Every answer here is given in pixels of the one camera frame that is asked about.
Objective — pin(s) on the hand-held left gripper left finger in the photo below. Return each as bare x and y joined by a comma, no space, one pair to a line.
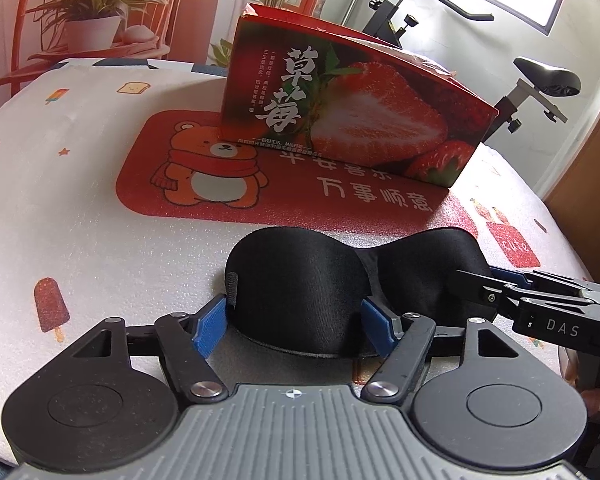
207,327

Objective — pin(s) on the red strawberry print cardboard box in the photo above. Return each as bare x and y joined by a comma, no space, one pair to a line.
360,110

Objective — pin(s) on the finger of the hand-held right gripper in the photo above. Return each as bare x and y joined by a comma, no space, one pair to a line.
480,292
550,278

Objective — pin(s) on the black padded eye mask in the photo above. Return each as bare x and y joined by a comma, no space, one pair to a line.
300,280

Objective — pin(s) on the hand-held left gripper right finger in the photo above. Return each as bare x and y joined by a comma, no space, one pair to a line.
380,327

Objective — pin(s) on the brown wooden door panel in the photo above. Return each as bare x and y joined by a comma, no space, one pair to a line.
595,185

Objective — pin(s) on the black exercise bike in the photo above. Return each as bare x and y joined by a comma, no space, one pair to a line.
545,77

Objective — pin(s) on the white printed tablecloth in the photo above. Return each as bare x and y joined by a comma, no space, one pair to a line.
80,240

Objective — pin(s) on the red bear print mat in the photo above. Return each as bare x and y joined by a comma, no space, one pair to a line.
190,170

